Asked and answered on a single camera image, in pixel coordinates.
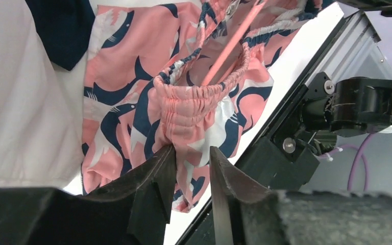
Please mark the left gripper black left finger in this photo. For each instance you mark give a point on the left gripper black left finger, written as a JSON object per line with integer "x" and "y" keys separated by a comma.
{"x": 133, "y": 209}

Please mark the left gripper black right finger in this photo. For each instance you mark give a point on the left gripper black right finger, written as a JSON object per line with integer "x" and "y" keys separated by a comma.
{"x": 245, "y": 212}

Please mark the pink navy floral shorts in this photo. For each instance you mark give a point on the pink navy floral shorts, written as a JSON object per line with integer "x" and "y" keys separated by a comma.
{"x": 143, "y": 90}

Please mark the pink hanger of floral shorts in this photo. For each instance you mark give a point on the pink hanger of floral shorts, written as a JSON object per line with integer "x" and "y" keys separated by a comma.
{"x": 256, "y": 8}

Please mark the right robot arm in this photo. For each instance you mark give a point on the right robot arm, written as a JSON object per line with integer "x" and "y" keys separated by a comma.
{"x": 348, "y": 108}

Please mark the navy blue shorts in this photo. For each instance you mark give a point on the navy blue shorts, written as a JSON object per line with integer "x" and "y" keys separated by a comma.
{"x": 64, "y": 27}

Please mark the white drawstring shorts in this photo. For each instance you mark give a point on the white drawstring shorts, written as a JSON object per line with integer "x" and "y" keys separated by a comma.
{"x": 40, "y": 115}

